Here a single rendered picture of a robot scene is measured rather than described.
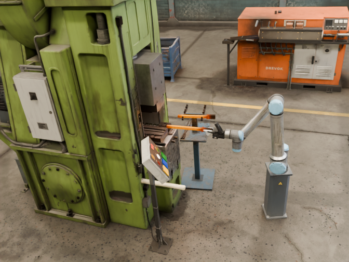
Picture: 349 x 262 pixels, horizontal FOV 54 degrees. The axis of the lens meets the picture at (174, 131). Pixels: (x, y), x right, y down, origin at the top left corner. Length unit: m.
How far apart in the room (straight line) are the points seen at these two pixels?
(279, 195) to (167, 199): 1.18
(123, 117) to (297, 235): 2.10
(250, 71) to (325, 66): 1.29
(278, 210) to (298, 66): 3.39
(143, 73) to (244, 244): 1.94
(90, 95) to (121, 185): 1.01
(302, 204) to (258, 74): 3.26
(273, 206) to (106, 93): 2.06
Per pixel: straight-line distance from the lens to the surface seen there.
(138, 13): 3.12
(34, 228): 4.26
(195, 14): 10.97
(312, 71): 6.66
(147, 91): 3.10
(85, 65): 3.05
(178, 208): 3.99
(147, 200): 3.55
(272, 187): 3.63
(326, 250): 3.76
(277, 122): 3.06
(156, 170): 2.81
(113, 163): 3.46
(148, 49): 3.40
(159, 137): 3.39
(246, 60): 6.66
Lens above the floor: 2.77
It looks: 31 degrees down
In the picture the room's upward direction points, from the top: 5 degrees counter-clockwise
